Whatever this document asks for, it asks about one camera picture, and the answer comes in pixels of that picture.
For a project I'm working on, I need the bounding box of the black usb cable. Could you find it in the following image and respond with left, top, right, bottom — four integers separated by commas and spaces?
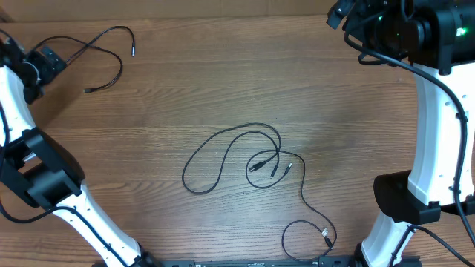
245, 149, 338, 263
31, 25, 137, 94
181, 122, 283, 196

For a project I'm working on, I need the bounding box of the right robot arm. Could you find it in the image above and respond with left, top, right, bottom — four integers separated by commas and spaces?
327, 0, 474, 266

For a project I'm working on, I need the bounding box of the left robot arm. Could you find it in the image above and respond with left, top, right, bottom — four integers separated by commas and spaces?
1, 35, 160, 267

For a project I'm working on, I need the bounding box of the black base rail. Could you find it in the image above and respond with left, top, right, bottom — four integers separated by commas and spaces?
92, 254, 422, 267

